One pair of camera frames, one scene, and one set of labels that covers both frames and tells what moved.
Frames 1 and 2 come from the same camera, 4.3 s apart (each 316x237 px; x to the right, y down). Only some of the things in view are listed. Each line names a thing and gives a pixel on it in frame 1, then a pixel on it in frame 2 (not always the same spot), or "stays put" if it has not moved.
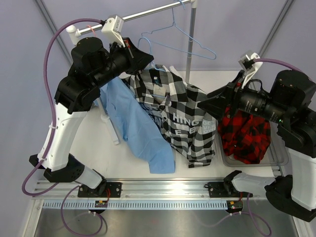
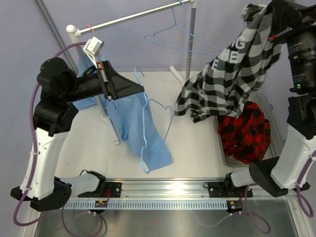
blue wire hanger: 150,61 → 144,168
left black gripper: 137,59 → 118,86
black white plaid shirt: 172,104 → 220,88
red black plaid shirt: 244,137 stays put
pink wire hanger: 92,29 stays put
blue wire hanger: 182,31 → 175,23
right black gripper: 230,94 → 291,18
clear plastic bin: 276,156 stays put
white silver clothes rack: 75,35 stays put
